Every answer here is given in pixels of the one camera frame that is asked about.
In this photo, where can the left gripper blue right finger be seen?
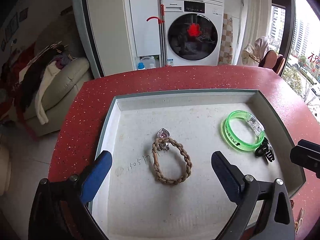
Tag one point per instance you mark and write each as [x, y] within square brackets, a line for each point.
[238, 187]

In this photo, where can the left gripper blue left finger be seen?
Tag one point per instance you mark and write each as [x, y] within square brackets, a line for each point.
[84, 186]

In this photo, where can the black hair claw clip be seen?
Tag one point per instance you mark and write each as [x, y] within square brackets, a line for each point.
[265, 150]

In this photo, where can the beige thin hair clip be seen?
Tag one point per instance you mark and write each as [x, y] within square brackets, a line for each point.
[299, 221]

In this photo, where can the pink heart silver earring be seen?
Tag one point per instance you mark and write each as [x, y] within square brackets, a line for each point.
[163, 133]

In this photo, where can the green translucent bangle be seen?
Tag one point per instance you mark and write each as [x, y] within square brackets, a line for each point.
[243, 130]

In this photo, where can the grey shallow tray box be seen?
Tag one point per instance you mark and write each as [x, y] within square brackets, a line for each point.
[132, 204]

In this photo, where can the brown round chair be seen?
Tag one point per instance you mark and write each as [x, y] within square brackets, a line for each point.
[269, 60]
[279, 64]

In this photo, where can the beige leather sofa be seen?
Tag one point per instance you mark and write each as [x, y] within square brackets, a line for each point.
[59, 96]

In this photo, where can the pile of clothes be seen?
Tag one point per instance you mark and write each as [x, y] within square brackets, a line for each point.
[22, 80]

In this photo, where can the white front-load washing machine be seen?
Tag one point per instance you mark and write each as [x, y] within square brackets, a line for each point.
[193, 31]

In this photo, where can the white tall cabinet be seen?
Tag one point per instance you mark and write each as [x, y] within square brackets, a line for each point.
[115, 34]

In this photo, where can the red handled mop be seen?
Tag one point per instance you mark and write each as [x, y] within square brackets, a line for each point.
[162, 33]

